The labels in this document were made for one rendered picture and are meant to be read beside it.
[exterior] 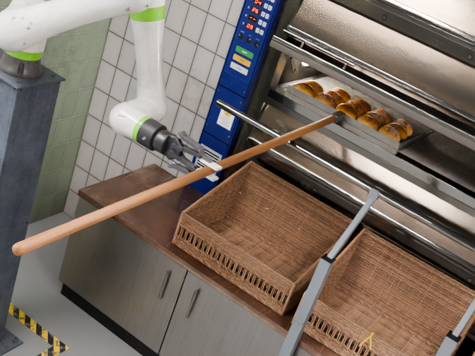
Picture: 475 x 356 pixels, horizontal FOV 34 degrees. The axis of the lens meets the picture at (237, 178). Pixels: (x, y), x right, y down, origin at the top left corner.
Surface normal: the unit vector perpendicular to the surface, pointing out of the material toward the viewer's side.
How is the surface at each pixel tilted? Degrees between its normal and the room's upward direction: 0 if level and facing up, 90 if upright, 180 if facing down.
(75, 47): 90
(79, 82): 90
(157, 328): 90
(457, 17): 70
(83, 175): 90
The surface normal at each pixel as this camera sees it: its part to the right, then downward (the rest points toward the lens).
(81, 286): -0.53, 0.23
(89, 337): 0.30, -0.85
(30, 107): 0.80, 0.47
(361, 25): -0.40, -0.07
